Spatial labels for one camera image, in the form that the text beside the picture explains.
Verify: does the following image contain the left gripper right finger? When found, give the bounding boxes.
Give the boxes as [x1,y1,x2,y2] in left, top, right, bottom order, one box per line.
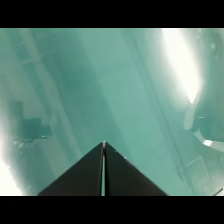
[104,141,168,197]

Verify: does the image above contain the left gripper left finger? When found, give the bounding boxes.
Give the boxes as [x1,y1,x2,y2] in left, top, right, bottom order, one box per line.
[37,141,105,197]

